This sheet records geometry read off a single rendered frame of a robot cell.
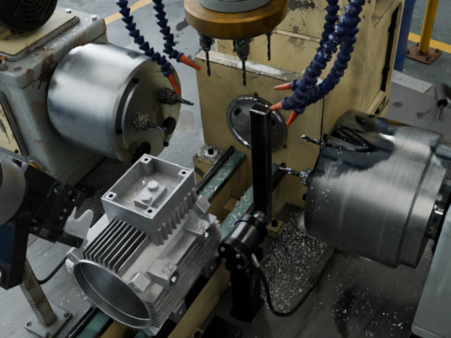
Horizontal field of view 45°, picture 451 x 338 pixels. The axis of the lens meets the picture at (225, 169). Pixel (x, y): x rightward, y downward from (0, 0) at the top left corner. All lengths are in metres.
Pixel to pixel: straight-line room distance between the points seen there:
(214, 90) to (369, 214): 0.48
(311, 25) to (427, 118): 0.57
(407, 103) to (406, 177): 0.78
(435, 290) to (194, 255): 0.39
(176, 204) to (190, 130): 0.68
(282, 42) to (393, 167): 0.43
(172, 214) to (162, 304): 0.14
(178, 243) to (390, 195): 0.35
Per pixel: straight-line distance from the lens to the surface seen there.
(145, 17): 4.00
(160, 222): 0.85
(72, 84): 1.18
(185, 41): 1.96
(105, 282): 0.99
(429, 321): 1.01
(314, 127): 1.12
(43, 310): 1.14
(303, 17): 1.16
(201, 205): 0.91
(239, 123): 1.20
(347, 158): 0.90
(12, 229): 0.75
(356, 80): 1.17
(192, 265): 0.91
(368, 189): 0.89
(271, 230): 1.22
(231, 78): 1.15
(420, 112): 1.62
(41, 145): 1.32
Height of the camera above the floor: 1.74
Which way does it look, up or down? 42 degrees down
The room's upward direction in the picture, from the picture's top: 5 degrees counter-clockwise
